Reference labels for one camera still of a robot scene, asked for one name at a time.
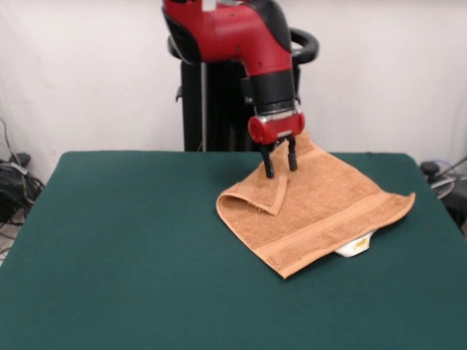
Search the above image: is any dark green table cloth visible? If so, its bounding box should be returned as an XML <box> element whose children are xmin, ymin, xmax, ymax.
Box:
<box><xmin>0</xmin><ymin>150</ymin><xmax>467</xmax><ymax>350</ymax></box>

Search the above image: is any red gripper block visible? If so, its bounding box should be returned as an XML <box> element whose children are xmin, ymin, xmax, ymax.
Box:
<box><xmin>247</xmin><ymin>107</ymin><xmax>306</xmax><ymax>179</ymax></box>

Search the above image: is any black cable tangle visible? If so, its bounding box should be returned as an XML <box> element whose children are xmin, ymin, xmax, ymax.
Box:
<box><xmin>0</xmin><ymin>116</ymin><xmax>47</xmax><ymax>256</ymax></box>

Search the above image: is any orange terry towel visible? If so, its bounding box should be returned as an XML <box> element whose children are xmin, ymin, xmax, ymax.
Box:
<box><xmin>215</xmin><ymin>131</ymin><xmax>417</xmax><ymax>281</ymax></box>

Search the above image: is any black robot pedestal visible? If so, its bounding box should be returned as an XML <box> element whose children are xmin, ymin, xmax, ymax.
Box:
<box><xmin>166</xmin><ymin>27</ymin><xmax>320</xmax><ymax>152</ymax></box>

